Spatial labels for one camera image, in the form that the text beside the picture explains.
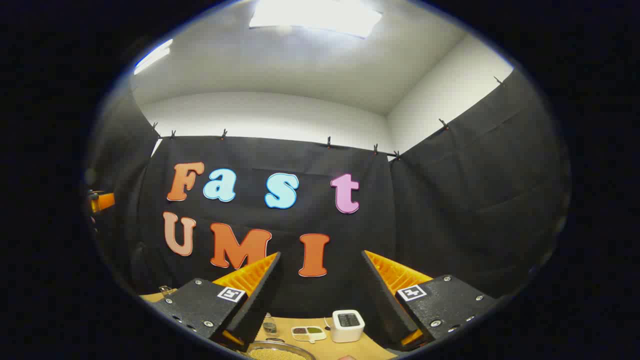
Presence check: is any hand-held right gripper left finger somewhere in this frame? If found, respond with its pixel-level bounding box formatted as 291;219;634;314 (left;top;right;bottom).
150;251;282;352

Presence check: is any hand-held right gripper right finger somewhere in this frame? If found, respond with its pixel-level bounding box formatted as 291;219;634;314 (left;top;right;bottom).
361;250;498;351

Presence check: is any steel pot with soybeans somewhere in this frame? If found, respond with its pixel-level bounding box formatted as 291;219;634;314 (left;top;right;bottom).
245;340;317;360

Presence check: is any white toaster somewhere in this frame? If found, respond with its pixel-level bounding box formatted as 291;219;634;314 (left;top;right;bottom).
331;309;366;344

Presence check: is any white divided dish of beans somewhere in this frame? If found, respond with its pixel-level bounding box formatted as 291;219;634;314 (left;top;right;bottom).
291;325;328;344

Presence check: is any black backdrop cloth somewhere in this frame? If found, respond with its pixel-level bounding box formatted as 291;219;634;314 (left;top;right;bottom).
85;67;571;321

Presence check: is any row of black cloth clips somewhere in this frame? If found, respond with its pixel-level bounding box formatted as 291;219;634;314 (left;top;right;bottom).
150;75;506;163

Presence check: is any small ceiling light panel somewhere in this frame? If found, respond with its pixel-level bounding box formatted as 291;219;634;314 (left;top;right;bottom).
133;39;174;76

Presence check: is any large ceiling light panel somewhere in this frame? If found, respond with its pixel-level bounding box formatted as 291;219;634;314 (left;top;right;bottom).
248;0;383;40

